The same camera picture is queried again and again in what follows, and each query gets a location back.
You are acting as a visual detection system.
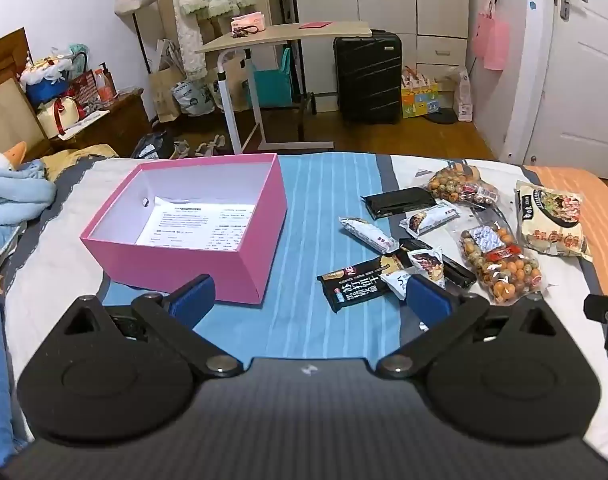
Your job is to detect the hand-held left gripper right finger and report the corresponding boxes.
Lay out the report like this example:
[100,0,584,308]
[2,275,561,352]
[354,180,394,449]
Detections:
[376,274,582,379]

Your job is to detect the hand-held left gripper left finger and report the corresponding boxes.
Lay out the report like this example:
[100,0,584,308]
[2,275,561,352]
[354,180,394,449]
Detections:
[38,274,242,379]

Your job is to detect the small white sachet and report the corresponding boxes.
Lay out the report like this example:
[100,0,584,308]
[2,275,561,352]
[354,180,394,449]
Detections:
[386,270,421,302]

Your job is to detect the pink cardboard box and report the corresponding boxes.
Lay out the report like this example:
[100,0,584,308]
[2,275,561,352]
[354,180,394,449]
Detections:
[80,154,289,306]

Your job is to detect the white snack bar packet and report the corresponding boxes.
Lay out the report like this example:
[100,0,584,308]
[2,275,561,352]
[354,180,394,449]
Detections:
[400,200,461,237]
[408,247,445,289]
[339,216,401,254]

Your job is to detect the black snack packet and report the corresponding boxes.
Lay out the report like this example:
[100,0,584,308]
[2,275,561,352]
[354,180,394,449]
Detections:
[399,238,477,289]
[361,187,437,220]

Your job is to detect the black cracker packet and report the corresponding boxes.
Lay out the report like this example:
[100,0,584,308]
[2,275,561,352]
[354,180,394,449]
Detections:
[318,254,411,314]

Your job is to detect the clear bag of coated peanuts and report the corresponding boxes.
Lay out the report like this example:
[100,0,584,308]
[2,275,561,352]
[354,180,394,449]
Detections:
[458,224,546,307]
[426,164,501,209]

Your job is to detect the large white noodle bag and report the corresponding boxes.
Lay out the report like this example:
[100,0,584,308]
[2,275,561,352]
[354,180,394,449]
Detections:
[514,180,594,262]

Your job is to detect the printed paper sheet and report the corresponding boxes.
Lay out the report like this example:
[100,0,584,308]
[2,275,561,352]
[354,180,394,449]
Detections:
[134,197,257,252]

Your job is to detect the blue striped bed sheet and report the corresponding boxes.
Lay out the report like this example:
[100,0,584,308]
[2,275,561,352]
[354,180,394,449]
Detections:
[0,152,608,466]

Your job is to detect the black plastic bag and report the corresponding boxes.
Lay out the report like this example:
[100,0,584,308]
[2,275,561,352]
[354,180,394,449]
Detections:
[131,131,177,159]

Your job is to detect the yellow pillow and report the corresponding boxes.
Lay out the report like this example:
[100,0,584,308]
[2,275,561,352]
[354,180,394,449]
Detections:
[41,144,119,182]

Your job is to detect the brown wooden nightstand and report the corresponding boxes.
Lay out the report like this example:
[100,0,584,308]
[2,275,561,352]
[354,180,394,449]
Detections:
[48,89,153,159]

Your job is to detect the white grey plastic bag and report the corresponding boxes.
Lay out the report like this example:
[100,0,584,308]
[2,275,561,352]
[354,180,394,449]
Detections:
[173,80,217,117]

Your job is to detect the colourful cardboard box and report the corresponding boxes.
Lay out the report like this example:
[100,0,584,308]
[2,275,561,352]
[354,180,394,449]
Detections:
[401,67,441,119]

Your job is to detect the brown paper bag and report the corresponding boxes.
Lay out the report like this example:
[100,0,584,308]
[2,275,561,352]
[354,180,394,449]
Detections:
[148,40,187,124]

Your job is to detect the white standing bag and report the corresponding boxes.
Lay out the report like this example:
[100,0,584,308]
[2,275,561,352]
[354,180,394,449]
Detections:
[453,67,473,122]

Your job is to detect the white papers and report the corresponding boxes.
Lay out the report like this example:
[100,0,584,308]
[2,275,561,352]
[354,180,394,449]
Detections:
[58,110,112,141]

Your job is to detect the blue goose plush toy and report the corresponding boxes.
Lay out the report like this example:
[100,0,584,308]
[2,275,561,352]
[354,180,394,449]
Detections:
[0,141,59,249]

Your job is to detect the teal bag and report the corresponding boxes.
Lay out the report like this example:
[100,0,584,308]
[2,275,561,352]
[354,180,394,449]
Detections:
[253,49,293,109]

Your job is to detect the cream gift bag red ribbon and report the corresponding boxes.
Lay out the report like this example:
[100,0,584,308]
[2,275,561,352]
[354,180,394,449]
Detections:
[36,95,82,139]

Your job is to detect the white door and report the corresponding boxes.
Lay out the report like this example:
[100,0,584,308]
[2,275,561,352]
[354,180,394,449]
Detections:
[503,0,608,182]

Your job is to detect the orange bottle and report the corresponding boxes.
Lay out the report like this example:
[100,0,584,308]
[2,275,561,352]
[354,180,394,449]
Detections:
[94,62,116,104]

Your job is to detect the black suitcase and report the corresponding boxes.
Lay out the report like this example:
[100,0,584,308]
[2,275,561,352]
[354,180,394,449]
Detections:
[333,30,403,125]

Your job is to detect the red patterned bag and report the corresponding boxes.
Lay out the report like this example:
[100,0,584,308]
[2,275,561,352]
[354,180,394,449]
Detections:
[68,70,102,111]

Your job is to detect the blue gift basket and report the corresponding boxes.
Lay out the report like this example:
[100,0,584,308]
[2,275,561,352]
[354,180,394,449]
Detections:
[21,45,92,107]

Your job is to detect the pink hanging bag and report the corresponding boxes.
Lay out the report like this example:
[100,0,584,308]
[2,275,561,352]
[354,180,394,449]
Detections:
[471,7,511,72]

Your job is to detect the wooden padded headboard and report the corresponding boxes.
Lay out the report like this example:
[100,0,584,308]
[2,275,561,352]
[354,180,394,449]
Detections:
[0,28,50,157]

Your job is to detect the wooden rolling side table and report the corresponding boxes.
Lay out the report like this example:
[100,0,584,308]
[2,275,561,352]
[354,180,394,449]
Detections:
[195,21,373,155]

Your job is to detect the pink tissue pack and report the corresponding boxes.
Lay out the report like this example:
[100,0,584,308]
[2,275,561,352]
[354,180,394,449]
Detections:
[229,11,267,37]

